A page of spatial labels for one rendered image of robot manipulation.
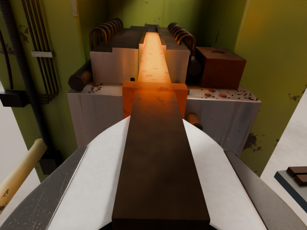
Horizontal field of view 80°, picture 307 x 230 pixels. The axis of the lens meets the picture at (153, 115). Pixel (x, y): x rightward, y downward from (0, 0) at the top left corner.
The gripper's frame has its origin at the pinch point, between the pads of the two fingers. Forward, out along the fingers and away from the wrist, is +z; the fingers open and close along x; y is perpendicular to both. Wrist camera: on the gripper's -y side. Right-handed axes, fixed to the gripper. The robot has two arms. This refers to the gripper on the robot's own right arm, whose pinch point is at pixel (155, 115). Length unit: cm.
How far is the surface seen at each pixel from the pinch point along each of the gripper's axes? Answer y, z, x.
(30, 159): 36, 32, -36
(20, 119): 28, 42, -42
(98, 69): 5.7, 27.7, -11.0
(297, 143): 101, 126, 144
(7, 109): 98, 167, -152
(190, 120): 12.4, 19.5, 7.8
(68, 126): 30, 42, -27
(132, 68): 5.2, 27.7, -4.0
